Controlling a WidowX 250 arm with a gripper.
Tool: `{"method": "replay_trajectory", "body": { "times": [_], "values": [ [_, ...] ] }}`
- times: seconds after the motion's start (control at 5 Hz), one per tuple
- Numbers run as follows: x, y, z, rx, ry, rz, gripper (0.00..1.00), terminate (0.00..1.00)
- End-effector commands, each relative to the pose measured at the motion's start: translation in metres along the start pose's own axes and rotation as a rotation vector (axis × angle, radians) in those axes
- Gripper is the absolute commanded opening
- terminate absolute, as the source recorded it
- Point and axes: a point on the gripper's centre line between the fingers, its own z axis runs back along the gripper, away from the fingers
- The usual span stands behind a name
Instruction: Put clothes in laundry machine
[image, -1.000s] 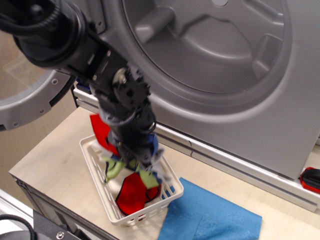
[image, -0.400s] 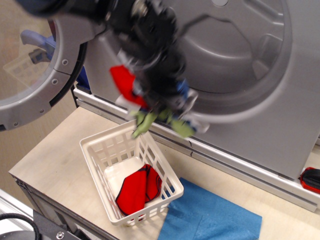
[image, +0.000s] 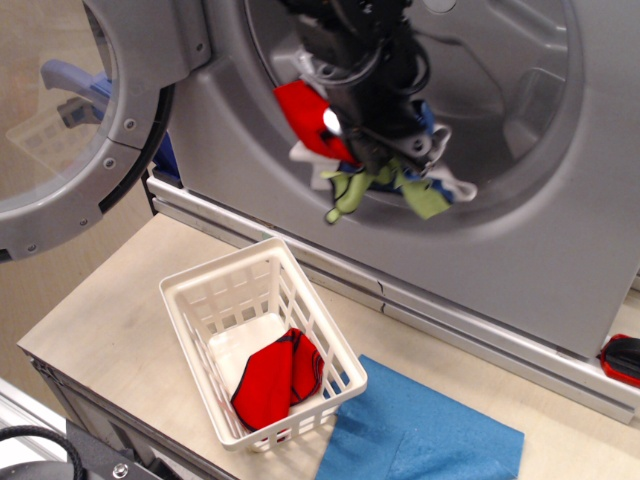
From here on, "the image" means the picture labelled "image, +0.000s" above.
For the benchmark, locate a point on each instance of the white plastic laundry basket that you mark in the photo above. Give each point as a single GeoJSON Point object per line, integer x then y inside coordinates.
{"type": "Point", "coordinates": [225, 310]}

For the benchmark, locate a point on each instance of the black metal bracket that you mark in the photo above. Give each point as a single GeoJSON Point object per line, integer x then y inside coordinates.
{"type": "Point", "coordinates": [101, 461]}

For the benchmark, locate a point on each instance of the red cloth with print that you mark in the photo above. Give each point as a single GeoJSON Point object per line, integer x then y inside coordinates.
{"type": "Point", "coordinates": [304, 110]}

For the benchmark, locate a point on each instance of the grey toy washing machine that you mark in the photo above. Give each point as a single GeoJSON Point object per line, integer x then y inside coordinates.
{"type": "Point", "coordinates": [543, 101]}

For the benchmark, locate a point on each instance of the red and black tool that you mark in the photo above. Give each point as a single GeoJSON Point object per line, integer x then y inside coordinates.
{"type": "Point", "coordinates": [619, 359]}

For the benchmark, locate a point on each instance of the aluminium extrusion rail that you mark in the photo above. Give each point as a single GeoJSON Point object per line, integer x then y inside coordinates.
{"type": "Point", "coordinates": [580, 379]}

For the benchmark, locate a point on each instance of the grey round machine door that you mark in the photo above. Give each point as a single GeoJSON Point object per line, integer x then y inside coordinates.
{"type": "Point", "coordinates": [86, 94]}

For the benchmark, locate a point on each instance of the white cloth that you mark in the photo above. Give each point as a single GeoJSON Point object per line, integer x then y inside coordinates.
{"type": "Point", "coordinates": [321, 164]}

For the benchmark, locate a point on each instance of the red cloth with dark trim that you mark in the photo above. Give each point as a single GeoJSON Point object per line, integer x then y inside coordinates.
{"type": "Point", "coordinates": [281, 375]}

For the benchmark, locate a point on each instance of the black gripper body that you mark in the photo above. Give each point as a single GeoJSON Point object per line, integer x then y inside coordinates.
{"type": "Point", "coordinates": [375, 132]}

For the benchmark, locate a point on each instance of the green and blue printed cloth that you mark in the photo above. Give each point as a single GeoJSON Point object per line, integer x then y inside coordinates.
{"type": "Point", "coordinates": [427, 196]}

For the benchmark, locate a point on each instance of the blue plastic part behind machine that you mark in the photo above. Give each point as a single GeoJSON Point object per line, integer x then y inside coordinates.
{"type": "Point", "coordinates": [165, 164]}

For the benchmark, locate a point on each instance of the blue felt cloth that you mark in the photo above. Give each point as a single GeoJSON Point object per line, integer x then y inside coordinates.
{"type": "Point", "coordinates": [400, 429]}

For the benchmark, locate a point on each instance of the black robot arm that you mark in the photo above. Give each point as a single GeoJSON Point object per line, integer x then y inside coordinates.
{"type": "Point", "coordinates": [365, 58]}

